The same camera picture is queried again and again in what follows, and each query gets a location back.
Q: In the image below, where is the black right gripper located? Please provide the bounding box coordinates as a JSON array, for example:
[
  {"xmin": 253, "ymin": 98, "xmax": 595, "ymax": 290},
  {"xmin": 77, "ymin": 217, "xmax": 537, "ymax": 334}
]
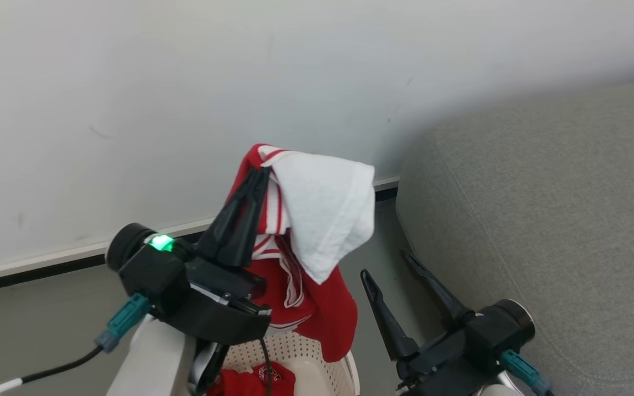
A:
[{"xmin": 360, "ymin": 251, "xmax": 535, "ymax": 396}]

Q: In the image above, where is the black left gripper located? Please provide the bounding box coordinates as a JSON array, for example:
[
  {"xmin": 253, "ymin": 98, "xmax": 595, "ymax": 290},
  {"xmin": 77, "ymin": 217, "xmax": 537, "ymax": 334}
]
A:
[{"xmin": 107, "ymin": 168, "xmax": 271, "ymax": 318}]

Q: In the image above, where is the red and white jersey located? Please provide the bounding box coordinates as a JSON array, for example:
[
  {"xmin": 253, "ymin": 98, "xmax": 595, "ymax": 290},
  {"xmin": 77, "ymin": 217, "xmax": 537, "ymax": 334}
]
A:
[{"xmin": 223, "ymin": 143, "xmax": 376, "ymax": 364}]

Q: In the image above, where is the red garment with white print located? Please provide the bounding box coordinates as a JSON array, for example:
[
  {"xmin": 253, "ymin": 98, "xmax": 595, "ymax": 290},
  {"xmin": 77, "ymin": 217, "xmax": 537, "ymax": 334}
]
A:
[{"xmin": 206, "ymin": 360, "xmax": 297, "ymax": 396}]

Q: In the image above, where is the white perforated laundry basket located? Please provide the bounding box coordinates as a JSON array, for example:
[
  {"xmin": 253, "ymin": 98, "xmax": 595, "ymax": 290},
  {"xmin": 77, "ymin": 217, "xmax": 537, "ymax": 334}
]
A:
[{"xmin": 219, "ymin": 330, "xmax": 360, "ymax": 396}]

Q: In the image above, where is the white and black baseboard strip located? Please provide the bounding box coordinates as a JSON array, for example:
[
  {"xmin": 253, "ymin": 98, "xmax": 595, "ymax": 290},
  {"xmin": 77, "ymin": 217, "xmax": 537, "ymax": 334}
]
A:
[{"xmin": 0, "ymin": 176, "xmax": 400, "ymax": 296}]

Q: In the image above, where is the grey fabric sofa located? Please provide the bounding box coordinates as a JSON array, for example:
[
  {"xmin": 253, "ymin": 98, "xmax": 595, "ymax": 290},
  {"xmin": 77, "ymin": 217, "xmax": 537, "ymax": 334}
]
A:
[{"xmin": 396, "ymin": 74, "xmax": 634, "ymax": 396}]

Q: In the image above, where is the teal right arm cable connector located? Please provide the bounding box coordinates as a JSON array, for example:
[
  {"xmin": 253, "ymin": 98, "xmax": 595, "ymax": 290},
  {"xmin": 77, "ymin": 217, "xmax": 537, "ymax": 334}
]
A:
[{"xmin": 501, "ymin": 349, "xmax": 553, "ymax": 396}]

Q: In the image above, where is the teal arm cable connector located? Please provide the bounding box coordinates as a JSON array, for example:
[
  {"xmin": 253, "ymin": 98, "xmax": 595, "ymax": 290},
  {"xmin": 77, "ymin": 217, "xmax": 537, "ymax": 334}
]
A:
[
  {"xmin": 95, "ymin": 293, "xmax": 150, "ymax": 353},
  {"xmin": 501, "ymin": 349, "xmax": 553, "ymax": 396}
]

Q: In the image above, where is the thin black hanging cable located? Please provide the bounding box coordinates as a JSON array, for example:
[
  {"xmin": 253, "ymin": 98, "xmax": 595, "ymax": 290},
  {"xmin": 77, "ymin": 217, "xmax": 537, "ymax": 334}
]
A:
[{"xmin": 260, "ymin": 338, "xmax": 272, "ymax": 396}]

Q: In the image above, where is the teal left arm cable connector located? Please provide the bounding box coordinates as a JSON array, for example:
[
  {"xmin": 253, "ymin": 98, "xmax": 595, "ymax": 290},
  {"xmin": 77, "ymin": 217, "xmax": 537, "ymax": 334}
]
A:
[{"xmin": 95, "ymin": 293, "xmax": 150, "ymax": 353}]

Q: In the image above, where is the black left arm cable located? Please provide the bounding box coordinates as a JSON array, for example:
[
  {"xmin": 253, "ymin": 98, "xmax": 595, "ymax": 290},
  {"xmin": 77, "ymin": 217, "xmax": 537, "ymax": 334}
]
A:
[{"xmin": 0, "ymin": 345, "xmax": 104, "ymax": 396}]

